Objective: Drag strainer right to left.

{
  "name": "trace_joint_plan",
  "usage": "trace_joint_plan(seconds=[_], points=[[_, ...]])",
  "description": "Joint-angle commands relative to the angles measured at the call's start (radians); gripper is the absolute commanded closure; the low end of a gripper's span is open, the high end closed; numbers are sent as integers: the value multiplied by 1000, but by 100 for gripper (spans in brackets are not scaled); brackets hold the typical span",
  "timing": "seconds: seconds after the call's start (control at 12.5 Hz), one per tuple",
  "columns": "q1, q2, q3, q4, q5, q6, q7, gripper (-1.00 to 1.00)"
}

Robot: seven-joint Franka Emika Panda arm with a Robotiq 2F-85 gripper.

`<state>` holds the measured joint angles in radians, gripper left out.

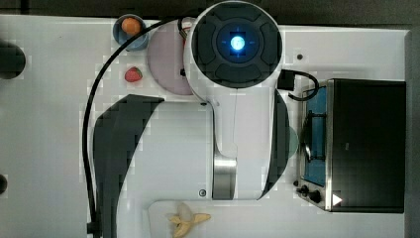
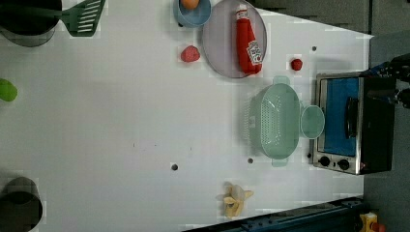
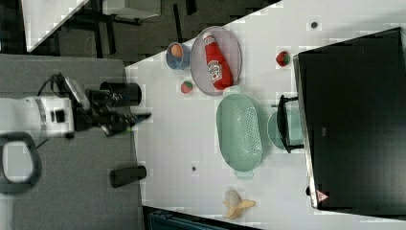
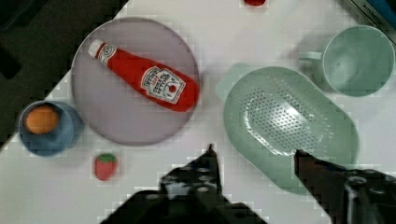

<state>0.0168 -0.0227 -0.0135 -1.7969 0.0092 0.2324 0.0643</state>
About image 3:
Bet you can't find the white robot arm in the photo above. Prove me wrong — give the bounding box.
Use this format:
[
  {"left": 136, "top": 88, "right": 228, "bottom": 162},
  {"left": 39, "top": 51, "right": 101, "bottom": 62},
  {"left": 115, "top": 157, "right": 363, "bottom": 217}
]
[{"left": 1, "top": 90, "right": 151, "bottom": 195}]

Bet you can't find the toy strawberry near plate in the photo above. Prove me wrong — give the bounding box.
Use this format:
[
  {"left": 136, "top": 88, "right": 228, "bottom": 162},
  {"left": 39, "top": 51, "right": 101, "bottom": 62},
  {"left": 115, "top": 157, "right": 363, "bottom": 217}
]
[{"left": 181, "top": 80, "right": 193, "bottom": 94}]

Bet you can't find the toy strawberry near oven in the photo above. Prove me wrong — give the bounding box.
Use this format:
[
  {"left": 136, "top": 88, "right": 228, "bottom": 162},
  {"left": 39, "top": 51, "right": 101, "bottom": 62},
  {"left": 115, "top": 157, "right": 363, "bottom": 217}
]
[{"left": 276, "top": 51, "right": 290, "bottom": 67}]

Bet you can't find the blue bowl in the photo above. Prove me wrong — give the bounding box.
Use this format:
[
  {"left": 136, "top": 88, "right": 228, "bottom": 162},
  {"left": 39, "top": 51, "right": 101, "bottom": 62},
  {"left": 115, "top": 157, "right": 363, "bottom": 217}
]
[{"left": 166, "top": 42, "right": 191, "bottom": 70}]

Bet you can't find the black cylinder cup lower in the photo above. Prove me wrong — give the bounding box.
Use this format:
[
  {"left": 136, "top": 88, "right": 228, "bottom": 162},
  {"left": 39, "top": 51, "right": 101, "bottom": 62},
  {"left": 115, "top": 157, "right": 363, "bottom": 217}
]
[{"left": 109, "top": 166, "right": 147, "bottom": 188}]

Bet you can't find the red ketchup bottle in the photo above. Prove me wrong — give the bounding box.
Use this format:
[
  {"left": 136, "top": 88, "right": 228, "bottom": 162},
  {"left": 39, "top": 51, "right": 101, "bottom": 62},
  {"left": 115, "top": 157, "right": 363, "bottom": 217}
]
[{"left": 203, "top": 33, "right": 234, "bottom": 90}]

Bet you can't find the mint green strainer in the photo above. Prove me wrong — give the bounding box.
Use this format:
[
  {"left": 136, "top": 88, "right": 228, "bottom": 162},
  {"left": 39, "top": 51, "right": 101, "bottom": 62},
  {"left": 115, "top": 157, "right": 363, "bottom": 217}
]
[{"left": 216, "top": 86, "right": 263, "bottom": 180}]

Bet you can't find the grey oval plate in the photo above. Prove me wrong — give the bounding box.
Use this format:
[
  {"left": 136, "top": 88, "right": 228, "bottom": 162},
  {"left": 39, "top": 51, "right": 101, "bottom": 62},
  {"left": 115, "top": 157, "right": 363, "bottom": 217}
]
[{"left": 191, "top": 26, "right": 241, "bottom": 96}]

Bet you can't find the orange egg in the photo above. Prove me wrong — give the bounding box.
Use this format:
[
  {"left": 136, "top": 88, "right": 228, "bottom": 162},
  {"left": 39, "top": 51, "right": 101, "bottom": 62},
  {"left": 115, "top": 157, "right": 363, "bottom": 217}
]
[{"left": 170, "top": 44, "right": 183, "bottom": 58}]

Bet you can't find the black cylinder cup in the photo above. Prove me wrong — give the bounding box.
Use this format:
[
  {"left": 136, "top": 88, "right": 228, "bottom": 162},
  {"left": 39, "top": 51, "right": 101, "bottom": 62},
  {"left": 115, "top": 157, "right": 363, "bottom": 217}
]
[
  {"left": 100, "top": 81, "right": 142, "bottom": 107},
  {"left": 109, "top": 166, "right": 147, "bottom": 188}
]

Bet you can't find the black cylinder cup upper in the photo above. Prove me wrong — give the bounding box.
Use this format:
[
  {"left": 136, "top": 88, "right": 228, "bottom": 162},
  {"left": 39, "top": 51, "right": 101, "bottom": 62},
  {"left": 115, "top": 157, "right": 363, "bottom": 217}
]
[{"left": 100, "top": 81, "right": 142, "bottom": 107}]

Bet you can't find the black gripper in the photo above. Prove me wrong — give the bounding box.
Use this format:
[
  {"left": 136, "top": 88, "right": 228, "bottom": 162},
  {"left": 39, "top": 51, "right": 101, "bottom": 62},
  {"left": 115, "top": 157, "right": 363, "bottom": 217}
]
[{"left": 74, "top": 90, "right": 151, "bottom": 137}]

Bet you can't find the peeled banana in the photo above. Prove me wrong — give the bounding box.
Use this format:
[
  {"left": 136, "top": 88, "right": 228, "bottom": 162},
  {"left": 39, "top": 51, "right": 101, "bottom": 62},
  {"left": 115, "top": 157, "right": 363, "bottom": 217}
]
[{"left": 222, "top": 189, "right": 256, "bottom": 220}]

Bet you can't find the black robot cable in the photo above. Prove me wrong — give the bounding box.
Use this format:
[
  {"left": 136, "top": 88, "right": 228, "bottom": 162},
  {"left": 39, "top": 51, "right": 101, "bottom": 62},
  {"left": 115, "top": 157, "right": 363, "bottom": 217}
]
[{"left": 36, "top": 73, "right": 65, "bottom": 97}]

